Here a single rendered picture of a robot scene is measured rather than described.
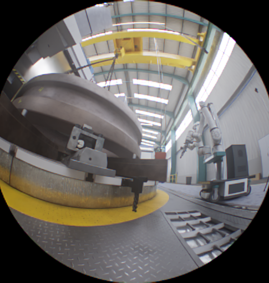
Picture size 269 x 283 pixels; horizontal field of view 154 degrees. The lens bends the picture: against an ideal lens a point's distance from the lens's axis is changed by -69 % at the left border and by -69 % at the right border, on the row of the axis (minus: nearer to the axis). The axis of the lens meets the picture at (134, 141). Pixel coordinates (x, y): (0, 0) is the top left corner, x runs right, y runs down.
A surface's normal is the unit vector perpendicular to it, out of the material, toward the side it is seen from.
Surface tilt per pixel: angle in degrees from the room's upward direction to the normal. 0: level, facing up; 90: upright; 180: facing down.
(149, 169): 90
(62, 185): 90
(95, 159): 90
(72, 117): 90
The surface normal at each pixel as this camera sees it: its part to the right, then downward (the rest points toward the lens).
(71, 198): 0.65, -0.19
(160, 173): -0.40, -0.37
